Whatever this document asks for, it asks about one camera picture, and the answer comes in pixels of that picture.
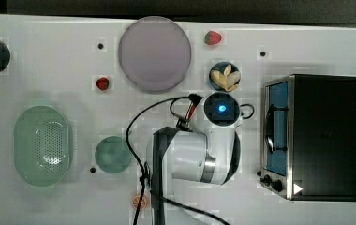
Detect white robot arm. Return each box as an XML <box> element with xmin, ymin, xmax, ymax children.
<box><xmin>145</xmin><ymin>92</ymin><xmax>242</xmax><ymax>225</ymax></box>

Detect green round plate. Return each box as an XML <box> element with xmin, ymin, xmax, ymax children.
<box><xmin>95</xmin><ymin>136</ymin><xmax>132</xmax><ymax>173</ymax></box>

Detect banana pieces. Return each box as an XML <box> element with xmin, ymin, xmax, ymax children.
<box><xmin>211</xmin><ymin>64</ymin><xmax>241</xmax><ymax>92</ymax></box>

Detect blue bowl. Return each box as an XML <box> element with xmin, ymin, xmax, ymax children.
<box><xmin>209</xmin><ymin>62</ymin><xmax>241</xmax><ymax>92</ymax></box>

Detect red strawberry left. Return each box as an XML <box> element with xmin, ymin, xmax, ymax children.
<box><xmin>96</xmin><ymin>77</ymin><xmax>110</xmax><ymax>91</ymax></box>

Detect red strawberry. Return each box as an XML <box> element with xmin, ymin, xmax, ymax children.
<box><xmin>204</xmin><ymin>31</ymin><xmax>222</xmax><ymax>45</ymax></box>
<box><xmin>96</xmin><ymin>77</ymin><xmax>110</xmax><ymax>91</ymax></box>

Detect red strawberry top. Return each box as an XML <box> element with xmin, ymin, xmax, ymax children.
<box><xmin>204</xmin><ymin>31</ymin><xmax>222</xmax><ymax>45</ymax></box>

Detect orange slice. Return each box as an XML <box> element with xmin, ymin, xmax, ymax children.
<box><xmin>131</xmin><ymin>194</ymin><xmax>149</xmax><ymax>211</ymax></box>

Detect black steel toaster oven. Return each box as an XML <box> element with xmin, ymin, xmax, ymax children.
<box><xmin>257</xmin><ymin>74</ymin><xmax>356</xmax><ymax>202</ymax></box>

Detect green perforated colander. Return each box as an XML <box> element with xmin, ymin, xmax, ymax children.
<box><xmin>14</xmin><ymin>106</ymin><xmax>71</xmax><ymax>187</ymax></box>

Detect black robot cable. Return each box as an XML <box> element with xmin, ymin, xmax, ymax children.
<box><xmin>125</xmin><ymin>93</ymin><xmax>256</xmax><ymax>225</ymax></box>

